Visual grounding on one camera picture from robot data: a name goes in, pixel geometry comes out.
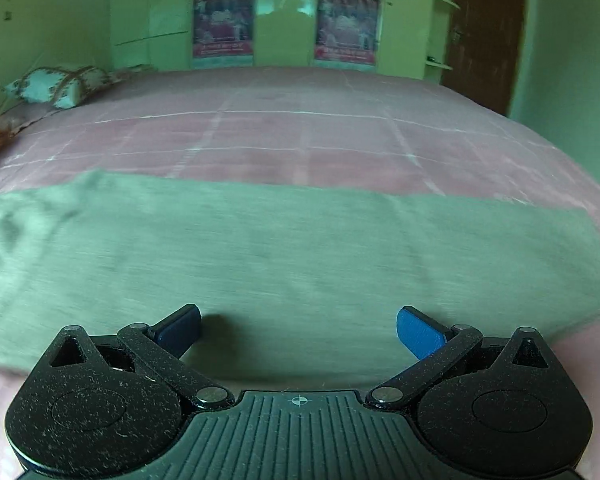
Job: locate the brown wooden door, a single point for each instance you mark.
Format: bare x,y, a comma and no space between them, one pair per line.
485,35

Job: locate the wall poster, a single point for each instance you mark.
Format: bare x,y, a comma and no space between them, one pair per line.
347,27
223,27

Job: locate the grey pants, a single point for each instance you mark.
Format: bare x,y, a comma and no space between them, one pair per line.
280,260

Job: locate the cream corner shelf unit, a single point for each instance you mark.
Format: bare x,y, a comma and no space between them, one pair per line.
442,2

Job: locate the cream wardrobe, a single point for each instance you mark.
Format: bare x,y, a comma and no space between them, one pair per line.
285,20

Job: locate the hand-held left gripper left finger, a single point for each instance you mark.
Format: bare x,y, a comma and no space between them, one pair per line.
180,332

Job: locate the pink pillow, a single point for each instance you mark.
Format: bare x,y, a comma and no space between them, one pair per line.
25,112

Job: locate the bed with pink checked sheet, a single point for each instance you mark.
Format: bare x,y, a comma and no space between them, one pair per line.
305,125

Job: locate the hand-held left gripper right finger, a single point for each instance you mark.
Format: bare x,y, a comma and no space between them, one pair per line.
420,332

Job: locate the white patterned pillow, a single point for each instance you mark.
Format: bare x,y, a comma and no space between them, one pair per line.
55,85

